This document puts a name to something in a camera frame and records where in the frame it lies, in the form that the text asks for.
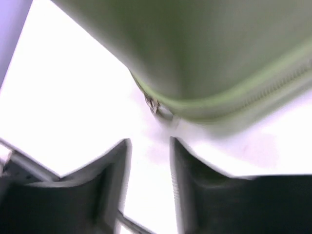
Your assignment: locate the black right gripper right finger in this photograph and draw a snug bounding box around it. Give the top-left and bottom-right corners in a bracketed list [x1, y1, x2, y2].
[170, 137, 312, 234]

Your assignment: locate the green hard-shell suitcase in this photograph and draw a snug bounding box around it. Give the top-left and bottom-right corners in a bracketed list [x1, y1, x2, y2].
[55, 0, 312, 122]

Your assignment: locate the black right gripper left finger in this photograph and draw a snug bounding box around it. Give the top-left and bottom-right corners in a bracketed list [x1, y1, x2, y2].
[0, 139, 131, 234]

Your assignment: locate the aluminium rail front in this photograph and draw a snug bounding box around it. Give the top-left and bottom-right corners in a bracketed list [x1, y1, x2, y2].
[0, 138, 60, 183]

